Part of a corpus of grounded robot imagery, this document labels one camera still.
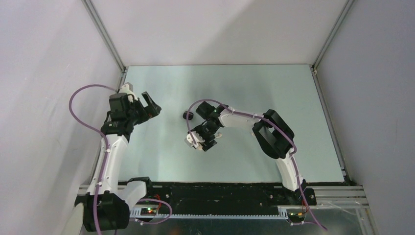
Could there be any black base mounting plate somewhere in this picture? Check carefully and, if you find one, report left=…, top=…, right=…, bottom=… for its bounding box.
left=146, top=182, right=316, bottom=215

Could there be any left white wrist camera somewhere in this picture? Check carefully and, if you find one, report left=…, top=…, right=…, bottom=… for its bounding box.
left=118, top=82, right=137, bottom=103

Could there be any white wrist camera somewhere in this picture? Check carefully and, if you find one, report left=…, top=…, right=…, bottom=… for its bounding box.
left=118, top=82, right=137, bottom=103
left=184, top=131, right=205, bottom=150

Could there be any aluminium frame rail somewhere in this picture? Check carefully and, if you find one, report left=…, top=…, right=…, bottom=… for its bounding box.
left=77, top=185, right=370, bottom=209

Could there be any controller circuit board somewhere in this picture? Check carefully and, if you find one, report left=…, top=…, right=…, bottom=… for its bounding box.
left=140, top=208, right=158, bottom=216
left=287, top=212, right=307, bottom=224

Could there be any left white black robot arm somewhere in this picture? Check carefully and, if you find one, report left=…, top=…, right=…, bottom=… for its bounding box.
left=75, top=92, right=161, bottom=233

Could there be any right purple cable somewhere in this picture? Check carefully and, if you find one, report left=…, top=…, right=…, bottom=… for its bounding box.
left=186, top=99, right=327, bottom=232

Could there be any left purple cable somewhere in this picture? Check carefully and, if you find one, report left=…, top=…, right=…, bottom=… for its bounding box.
left=69, top=84, right=173, bottom=235

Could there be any grey slotted cable duct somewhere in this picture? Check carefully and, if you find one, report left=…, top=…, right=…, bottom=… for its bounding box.
left=130, top=207, right=288, bottom=220

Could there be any purple cable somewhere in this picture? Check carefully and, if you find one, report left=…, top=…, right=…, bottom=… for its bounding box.
left=186, top=99, right=327, bottom=232
left=69, top=84, right=173, bottom=235

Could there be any right controller circuit board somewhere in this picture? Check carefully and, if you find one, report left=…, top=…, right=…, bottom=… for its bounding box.
left=287, top=212, right=307, bottom=224

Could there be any black earbud charging case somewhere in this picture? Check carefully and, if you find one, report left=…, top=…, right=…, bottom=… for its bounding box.
left=182, top=111, right=194, bottom=120

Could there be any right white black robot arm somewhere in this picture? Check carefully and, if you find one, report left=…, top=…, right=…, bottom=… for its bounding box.
left=185, top=99, right=304, bottom=205

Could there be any left controller circuit board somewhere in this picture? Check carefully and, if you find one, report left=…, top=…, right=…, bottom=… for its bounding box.
left=140, top=208, right=158, bottom=216

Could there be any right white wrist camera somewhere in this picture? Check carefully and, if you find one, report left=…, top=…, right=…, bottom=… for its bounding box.
left=184, top=131, right=205, bottom=150

